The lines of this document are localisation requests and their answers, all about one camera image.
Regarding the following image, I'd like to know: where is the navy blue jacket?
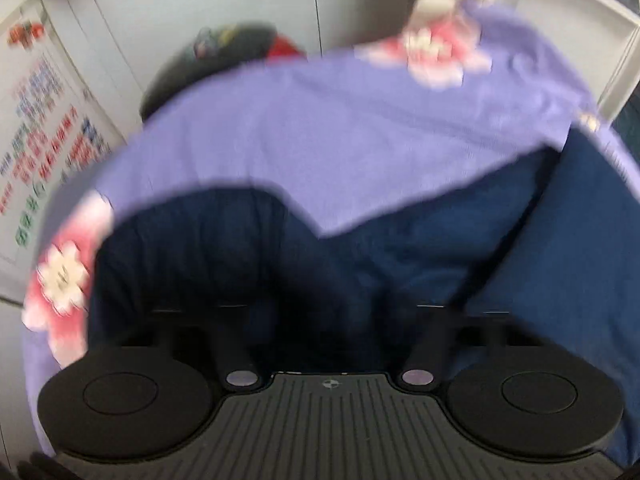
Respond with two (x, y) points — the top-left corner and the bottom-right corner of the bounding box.
(88, 131), (639, 466)

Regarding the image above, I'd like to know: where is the lavender floral bed sheet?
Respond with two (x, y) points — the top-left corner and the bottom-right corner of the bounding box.
(19, 0), (640, 461)

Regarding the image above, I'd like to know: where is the dark round stool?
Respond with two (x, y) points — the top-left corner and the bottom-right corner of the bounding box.
(139, 22), (306, 122)

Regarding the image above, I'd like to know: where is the white machine with knobs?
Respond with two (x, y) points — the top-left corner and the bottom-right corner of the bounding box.
(497, 0), (639, 120)

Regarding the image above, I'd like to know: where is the printed wall poster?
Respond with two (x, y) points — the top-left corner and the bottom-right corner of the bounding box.
(1, 0), (124, 302)

